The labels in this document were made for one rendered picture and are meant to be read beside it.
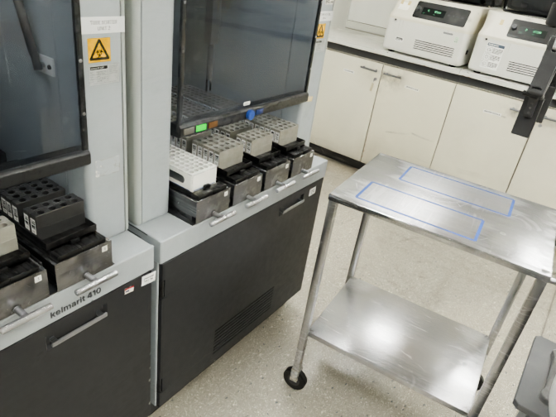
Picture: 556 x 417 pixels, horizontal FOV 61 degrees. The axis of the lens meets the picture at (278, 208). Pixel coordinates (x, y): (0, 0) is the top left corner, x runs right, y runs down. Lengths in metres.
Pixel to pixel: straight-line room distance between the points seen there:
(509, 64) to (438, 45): 0.45
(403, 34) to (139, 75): 2.51
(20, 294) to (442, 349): 1.34
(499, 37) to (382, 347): 2.12
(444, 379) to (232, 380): 0.75
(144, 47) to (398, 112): 2.56
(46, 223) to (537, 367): 1.09
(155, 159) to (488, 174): 2.52
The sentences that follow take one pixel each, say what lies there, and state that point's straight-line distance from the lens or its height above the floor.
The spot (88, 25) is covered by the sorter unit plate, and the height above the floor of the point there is 1.24.
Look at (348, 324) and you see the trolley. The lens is 1.77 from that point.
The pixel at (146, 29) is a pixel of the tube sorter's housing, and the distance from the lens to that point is 1.12.
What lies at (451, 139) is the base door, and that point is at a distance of 3.38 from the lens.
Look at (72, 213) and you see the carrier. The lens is 1.12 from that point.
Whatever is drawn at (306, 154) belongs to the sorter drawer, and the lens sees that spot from 1.67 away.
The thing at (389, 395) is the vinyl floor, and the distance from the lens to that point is 1.98.
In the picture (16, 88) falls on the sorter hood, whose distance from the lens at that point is 0.97.
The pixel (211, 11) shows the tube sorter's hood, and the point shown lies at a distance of 1.24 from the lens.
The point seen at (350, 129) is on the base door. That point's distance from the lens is 3.65.
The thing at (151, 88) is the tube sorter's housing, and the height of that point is 1.10.
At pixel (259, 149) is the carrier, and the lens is 1.55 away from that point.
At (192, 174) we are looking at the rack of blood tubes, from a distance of 1.28.
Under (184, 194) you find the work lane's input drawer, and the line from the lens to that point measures 1.31.
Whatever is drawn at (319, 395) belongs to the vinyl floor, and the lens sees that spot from 1.89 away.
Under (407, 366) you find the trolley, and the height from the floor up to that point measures 0.28.
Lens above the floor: 1.42
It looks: 29 degrees down
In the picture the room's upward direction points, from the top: 9 degrees clockwise
